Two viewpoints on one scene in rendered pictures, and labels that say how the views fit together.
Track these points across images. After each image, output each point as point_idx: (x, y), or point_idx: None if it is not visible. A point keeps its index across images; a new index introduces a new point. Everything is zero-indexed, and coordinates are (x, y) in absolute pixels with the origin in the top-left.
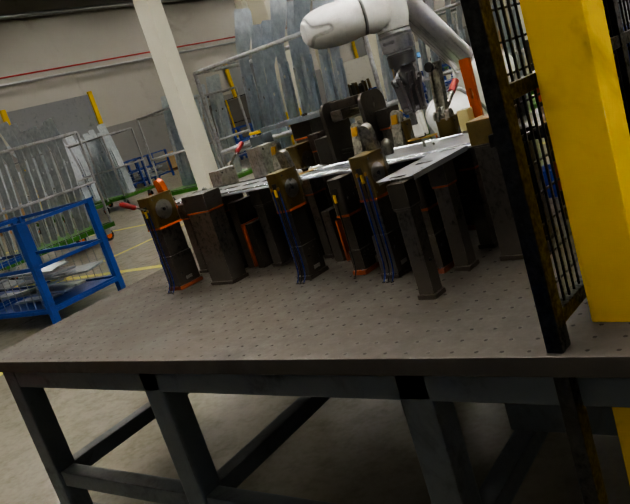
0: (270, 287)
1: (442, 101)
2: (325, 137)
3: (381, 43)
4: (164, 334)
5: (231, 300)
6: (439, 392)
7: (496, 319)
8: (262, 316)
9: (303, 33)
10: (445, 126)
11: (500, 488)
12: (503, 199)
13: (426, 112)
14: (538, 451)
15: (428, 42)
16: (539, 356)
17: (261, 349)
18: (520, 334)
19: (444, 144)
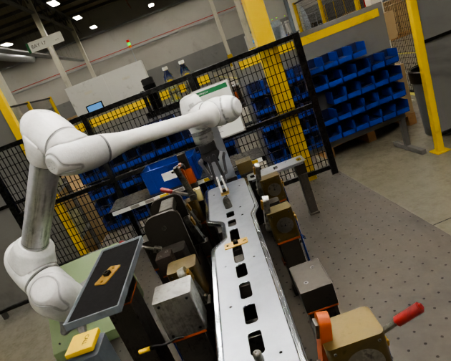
0: (337, 297)
1: (190, 187)
2: (184, 241)
3: (210, 132)
4: None
5: (374, 304)
6: None
7: (325, 188)
8: (376, 251)
9: (238, 105)
10: (197, 201)
11: None
12: None
13: (56, 289)
14: None
15: (51, 211)
16: (341, 172)
17: (399, 216)
18: (331, 180)
19: (233, 188)
